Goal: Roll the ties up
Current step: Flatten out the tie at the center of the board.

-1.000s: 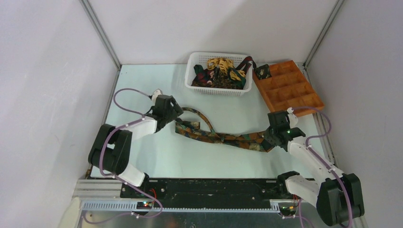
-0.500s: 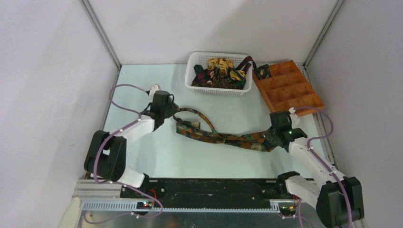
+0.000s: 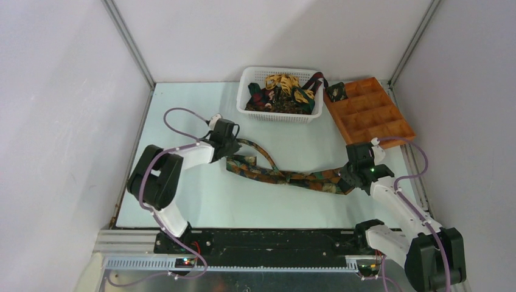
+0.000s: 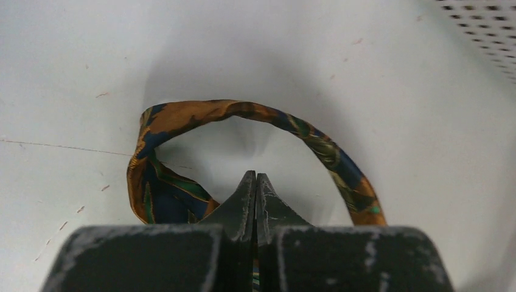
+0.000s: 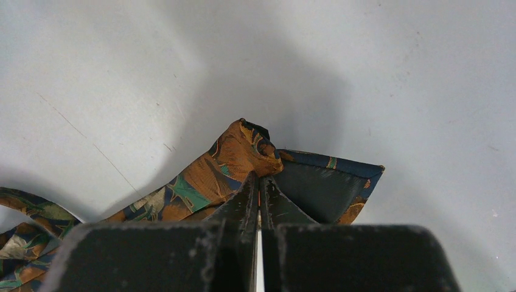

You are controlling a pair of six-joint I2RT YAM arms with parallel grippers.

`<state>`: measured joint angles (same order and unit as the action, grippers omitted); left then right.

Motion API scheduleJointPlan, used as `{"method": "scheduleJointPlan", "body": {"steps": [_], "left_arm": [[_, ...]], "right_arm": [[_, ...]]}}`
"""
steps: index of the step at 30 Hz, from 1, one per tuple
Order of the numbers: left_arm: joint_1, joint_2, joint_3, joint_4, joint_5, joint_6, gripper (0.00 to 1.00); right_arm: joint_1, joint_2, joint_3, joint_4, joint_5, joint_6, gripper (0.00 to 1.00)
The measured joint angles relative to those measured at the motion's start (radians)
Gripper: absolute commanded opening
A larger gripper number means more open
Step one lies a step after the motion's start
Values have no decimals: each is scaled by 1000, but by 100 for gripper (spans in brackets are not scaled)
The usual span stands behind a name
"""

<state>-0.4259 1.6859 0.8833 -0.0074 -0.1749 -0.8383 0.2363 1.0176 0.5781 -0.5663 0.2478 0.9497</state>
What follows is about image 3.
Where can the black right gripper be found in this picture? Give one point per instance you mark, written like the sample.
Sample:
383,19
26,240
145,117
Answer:
344,174

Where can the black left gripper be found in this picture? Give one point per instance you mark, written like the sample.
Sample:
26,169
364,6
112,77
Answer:
235,147

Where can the dark floral patterned tie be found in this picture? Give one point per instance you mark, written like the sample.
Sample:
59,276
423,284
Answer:
327,181

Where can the orange compartment tray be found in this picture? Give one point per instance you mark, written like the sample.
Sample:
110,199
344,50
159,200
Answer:
369,112

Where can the white plastic mesh basket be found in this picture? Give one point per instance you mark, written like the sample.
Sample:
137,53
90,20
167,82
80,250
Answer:
256,74

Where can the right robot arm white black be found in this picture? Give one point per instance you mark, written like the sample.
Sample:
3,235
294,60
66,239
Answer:
431,255

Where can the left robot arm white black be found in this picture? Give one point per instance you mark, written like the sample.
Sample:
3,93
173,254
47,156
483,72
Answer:
155,179

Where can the brown dark patterned tie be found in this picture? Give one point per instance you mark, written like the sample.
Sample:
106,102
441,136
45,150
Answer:
271,102

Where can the green navy plaid tie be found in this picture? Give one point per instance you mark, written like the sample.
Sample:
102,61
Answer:
254,88

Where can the rolled dark patterned tie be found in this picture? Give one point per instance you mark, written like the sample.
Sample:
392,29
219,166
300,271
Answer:
337,92

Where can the red navy striped tie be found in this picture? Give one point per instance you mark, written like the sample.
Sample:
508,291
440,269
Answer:
316,81

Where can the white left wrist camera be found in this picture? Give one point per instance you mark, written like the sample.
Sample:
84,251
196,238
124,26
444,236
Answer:
213,120

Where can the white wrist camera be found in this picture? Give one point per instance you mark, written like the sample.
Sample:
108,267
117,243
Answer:
213,120
377,151

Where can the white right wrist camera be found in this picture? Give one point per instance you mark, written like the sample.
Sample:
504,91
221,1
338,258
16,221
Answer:
377,151

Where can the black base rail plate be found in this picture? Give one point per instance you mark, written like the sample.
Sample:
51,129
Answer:
276,248

